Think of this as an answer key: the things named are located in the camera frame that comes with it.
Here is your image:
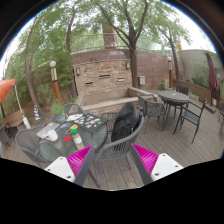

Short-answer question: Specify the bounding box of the grey electrical box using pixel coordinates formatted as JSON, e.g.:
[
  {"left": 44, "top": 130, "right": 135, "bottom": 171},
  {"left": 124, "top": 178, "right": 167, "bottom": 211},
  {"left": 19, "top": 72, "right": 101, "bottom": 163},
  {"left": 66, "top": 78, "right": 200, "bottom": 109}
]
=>
[{"left": 138, "top": 76, "right": 145, "bottom": 86}]

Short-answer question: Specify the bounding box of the white mug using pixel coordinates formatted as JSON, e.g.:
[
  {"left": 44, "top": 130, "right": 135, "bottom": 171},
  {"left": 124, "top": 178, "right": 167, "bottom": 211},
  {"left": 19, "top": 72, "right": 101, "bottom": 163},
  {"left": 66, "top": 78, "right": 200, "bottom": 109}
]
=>
[{"left": 46, "top": 130, "right": 58, "bottom": 141}]

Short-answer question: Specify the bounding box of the dark chair behind far table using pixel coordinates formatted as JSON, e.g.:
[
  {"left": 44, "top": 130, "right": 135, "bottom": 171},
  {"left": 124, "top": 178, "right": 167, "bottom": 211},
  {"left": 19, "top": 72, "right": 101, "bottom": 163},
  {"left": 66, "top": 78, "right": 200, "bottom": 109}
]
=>
[{"left": 176, "top": 86, "right": 189, "bottom": 96}]

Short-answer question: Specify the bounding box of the dark chair of table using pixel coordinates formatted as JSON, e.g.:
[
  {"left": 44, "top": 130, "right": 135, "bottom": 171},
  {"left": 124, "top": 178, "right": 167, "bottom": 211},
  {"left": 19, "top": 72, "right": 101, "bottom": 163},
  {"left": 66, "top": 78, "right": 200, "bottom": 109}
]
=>
[
  {"left": 136, "top": 92, "right": 168, "bottom": 134},
  {"left": 173, "top": 99, "right": 207, "bottom": 134}
]

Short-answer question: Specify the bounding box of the round dark far table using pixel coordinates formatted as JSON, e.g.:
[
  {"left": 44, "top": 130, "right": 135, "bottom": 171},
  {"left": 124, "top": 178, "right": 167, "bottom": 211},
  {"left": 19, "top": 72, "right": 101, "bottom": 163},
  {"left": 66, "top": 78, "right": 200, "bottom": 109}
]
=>
[{"left": 158, "top": 90, "right": 189, "bottom": 128}]

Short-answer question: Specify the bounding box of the grey chair at left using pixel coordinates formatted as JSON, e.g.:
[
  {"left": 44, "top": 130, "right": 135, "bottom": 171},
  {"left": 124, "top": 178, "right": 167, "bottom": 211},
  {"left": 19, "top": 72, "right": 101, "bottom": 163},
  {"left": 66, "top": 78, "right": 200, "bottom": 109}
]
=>
[{"left": 15, "top": 126, "right": 48, "bottom": 165}]

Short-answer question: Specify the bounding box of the wooden lamp post white globe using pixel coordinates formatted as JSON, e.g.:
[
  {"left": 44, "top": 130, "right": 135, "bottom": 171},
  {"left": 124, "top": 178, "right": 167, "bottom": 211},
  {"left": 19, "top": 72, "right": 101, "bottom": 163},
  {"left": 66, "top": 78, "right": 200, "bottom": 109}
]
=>
[{"left": 49, "top": 61, "right": 62, "bottom": 104}]

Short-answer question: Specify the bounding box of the closed maroon patio umbrella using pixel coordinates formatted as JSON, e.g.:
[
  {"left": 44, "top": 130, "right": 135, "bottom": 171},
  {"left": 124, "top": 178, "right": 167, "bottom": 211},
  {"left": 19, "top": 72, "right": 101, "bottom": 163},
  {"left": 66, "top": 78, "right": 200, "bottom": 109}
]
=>
[{"left": 206, "top": 52, "right": 217, "bottom": 98}]

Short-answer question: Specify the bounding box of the black laptop with stickers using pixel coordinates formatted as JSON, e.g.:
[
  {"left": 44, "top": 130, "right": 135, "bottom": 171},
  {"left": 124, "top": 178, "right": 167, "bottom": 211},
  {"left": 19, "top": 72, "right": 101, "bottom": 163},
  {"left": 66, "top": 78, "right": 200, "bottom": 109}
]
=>
[{"left": 74, "top": 114, "right": 108, "bottom": 132}]

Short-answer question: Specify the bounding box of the orange patio umbrella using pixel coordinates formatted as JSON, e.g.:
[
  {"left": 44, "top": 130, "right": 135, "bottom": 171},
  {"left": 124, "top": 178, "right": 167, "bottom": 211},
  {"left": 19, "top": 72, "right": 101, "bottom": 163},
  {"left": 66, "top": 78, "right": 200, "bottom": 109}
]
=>
[{"left": 0, "top": 78, "right": 32, "bottom": 130}]

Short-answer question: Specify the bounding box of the large central tree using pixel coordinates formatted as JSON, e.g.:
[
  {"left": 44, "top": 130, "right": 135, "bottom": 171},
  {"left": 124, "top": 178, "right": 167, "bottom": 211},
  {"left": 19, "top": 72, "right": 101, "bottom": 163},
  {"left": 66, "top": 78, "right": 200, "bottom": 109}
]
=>
[{"left": 89, "top": 0, "right": 191, "bottom": 88}]

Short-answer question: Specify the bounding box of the green capped plastic bottle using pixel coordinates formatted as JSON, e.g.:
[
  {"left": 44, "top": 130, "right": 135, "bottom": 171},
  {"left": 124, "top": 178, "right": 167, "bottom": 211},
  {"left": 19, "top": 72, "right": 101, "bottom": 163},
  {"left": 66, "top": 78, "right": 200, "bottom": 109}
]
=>
[{"left": 71, "top": 129, "right": 82, "bottom": 145}]

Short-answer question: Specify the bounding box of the red round coaster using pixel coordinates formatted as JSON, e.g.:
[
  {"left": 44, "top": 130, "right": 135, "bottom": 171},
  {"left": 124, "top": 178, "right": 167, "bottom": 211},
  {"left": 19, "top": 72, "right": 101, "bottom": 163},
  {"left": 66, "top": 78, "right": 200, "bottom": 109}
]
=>
[{"left": 63, "top": 136, "right": 72, "bottom": 142}]

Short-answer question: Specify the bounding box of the small potted green plant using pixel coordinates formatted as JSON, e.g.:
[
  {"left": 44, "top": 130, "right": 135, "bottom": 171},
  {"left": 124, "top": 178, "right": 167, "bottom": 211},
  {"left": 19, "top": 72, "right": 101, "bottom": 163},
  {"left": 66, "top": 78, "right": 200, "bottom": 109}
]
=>
[{"left": 50, "top": 100, "right": 65, "bottom": 123}]

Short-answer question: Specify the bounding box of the dark chair right of far table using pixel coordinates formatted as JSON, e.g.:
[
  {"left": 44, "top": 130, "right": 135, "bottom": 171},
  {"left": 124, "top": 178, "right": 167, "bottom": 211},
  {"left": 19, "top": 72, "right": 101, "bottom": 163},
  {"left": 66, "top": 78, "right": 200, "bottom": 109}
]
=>
[{"left": 173, "top": 99, "right": 207, "bottom": 134}]

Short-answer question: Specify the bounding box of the black backpack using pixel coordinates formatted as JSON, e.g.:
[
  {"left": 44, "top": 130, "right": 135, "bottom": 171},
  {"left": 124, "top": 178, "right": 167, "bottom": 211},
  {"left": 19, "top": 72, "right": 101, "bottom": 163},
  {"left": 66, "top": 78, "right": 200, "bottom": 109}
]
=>
[{"left": 111, "top": 102, "right": 140, "bottom": 142}]

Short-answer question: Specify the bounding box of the grey chair behind table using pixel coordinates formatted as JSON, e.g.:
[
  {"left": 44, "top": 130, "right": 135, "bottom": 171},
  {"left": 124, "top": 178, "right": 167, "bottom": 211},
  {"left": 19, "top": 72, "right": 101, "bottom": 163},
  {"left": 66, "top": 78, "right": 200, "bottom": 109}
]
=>
[{"left": 63, "top": 103, "right": 84, "bottom": 115}]

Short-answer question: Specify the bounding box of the far wooden lamp post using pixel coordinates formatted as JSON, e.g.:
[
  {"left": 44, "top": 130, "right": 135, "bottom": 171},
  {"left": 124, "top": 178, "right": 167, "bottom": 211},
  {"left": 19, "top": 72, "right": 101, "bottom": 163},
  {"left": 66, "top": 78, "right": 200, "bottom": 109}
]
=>
[{"left": 167, "top": 56, "right": 173, "bottom": 88}]

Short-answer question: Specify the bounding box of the round glass patio table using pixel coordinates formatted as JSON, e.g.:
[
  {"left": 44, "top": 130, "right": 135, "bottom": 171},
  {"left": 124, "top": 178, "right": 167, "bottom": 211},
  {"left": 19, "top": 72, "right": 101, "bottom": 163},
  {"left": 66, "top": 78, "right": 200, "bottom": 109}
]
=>
[{"left": 38, "top": 114, "right": 108, "bottom": 162}]

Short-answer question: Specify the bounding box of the dark chair left of far table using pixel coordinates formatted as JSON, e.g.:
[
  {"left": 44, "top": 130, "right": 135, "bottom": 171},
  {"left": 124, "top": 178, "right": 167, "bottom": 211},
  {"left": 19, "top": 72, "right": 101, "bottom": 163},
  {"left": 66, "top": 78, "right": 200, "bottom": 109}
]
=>
[{"left": 136, "top": 92, "right": 168, "bottom": 134}]

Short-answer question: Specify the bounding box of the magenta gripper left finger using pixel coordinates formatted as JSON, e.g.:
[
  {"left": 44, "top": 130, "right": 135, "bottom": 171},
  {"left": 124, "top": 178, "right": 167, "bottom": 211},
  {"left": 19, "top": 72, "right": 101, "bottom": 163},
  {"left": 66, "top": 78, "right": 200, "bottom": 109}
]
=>
[{"left": 46, "top": 145, "right": 95, "bottom": 186}]

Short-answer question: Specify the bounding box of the grey woven chair with backpack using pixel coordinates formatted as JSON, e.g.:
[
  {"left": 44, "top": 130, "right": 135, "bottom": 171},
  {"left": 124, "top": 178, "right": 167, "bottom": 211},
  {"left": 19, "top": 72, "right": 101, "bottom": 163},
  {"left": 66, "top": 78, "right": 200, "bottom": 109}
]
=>
[{"left": 87, "top": 111, "right": 146, "bottom": 189}]

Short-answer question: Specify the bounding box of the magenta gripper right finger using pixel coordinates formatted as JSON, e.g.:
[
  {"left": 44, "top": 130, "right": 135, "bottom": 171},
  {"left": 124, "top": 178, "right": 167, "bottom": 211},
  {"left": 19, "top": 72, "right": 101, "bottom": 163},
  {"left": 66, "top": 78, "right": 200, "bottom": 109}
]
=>
[{"left": 130, "top": 144, "right": 183, "bottom": 185}]

